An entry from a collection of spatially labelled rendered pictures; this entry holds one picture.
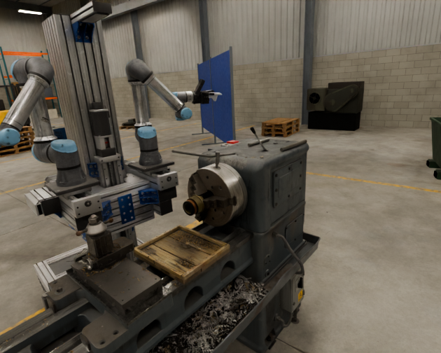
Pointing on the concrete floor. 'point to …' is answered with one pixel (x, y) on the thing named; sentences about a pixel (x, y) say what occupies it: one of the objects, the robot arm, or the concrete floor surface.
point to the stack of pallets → (15, 145)
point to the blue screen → (212, 73)
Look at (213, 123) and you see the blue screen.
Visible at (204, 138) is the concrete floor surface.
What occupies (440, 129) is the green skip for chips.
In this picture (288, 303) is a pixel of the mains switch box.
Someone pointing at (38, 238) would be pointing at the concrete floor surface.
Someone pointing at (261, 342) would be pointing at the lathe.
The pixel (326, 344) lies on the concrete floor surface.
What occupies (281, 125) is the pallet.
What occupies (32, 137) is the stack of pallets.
